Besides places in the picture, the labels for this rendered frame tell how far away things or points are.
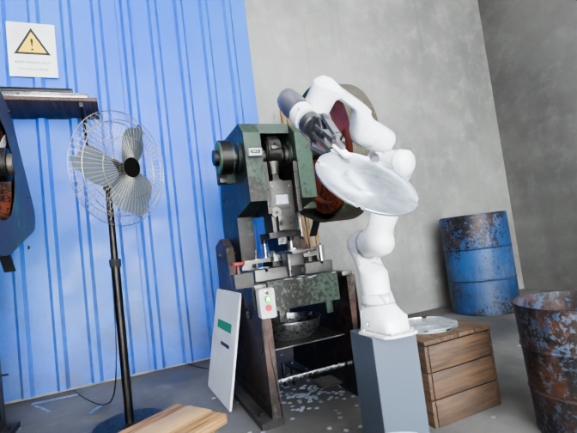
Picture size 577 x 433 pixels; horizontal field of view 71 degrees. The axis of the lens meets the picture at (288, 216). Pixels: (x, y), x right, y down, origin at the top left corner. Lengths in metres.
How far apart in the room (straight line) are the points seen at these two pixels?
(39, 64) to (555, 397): 3.55
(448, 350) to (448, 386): 0.14
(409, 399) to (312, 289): 0.74
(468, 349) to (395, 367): 0.50
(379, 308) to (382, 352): 0.15
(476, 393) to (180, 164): 2.53
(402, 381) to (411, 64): 3.72
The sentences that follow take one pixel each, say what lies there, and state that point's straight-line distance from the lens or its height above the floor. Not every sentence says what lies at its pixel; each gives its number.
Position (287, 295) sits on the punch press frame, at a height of 0.57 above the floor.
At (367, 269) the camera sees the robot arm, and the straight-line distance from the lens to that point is 1.57.
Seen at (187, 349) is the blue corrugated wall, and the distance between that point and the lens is 3.32.
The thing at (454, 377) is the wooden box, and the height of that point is 0.18.
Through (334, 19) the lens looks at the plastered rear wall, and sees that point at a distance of 4.46.
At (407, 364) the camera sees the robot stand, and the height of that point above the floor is 0.33.
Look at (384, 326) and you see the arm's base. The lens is 1.51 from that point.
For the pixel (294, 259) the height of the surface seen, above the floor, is 0.73.
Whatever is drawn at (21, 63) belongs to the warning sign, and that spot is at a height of 2.32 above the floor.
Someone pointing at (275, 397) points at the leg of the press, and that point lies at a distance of 2.04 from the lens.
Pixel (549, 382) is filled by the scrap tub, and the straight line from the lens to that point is 1.81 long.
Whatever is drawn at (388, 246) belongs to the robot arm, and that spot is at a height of 0.77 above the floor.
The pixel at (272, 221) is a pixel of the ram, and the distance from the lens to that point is 2.19.
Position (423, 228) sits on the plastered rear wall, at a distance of 4.34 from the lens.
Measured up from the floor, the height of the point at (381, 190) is 0.93.
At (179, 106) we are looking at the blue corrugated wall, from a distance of 3.51.
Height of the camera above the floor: 0.81
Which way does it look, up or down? 4 degrees up
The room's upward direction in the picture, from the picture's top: 7 degrees counter-clockwise
